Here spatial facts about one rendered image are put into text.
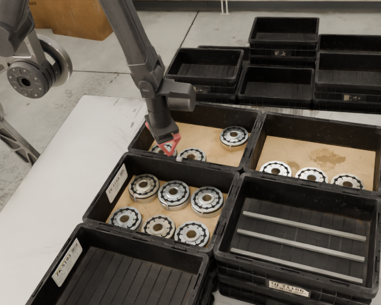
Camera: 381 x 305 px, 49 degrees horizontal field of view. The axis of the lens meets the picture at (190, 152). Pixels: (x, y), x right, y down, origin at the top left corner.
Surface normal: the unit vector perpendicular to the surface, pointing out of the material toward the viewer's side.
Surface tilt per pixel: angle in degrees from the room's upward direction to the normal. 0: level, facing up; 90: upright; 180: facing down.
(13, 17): 91
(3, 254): 0
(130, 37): 97
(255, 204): 0
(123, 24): 97
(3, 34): 98
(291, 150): 0
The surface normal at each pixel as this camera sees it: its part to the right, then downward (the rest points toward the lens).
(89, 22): -0.40, 0.67
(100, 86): -0.11, -0.72
